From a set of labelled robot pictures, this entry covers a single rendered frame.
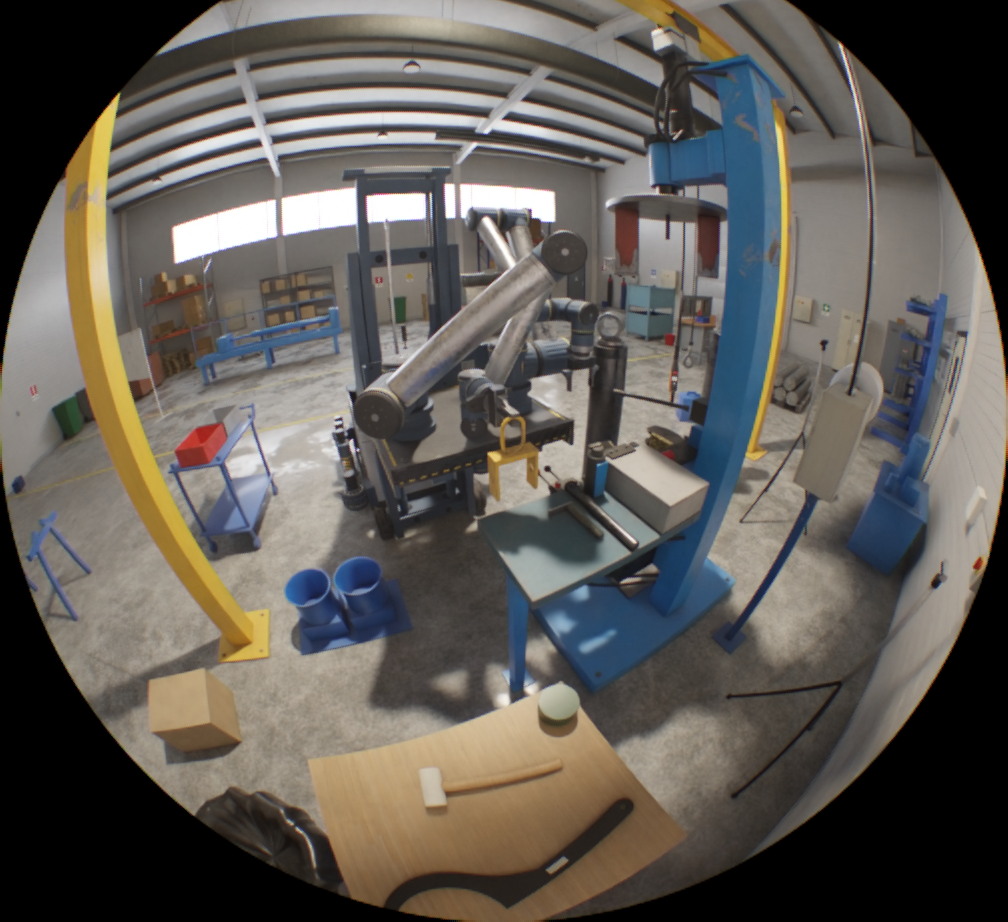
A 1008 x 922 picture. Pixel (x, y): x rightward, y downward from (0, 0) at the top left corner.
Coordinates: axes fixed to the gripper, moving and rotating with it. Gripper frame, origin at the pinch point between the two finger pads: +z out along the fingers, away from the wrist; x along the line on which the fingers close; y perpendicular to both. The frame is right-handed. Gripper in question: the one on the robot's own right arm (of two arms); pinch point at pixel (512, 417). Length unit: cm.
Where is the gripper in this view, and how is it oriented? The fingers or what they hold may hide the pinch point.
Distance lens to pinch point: 107.0
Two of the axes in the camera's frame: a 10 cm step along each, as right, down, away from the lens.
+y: 9.0, -2.0, 3.9
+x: 0.2, 9.1, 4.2
